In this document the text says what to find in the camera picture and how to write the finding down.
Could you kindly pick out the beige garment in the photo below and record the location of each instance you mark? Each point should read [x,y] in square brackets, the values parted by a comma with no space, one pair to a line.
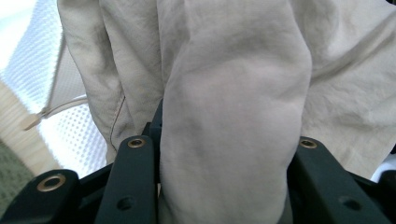
[233,93]

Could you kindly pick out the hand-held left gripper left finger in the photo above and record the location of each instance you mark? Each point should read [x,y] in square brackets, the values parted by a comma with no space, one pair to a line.
[134,180]

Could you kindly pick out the white mesh laundry bag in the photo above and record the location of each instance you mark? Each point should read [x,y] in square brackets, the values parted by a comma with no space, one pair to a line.
[71,140]

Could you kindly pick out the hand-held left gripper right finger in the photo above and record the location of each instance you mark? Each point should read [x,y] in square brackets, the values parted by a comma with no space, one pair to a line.
[317,186]

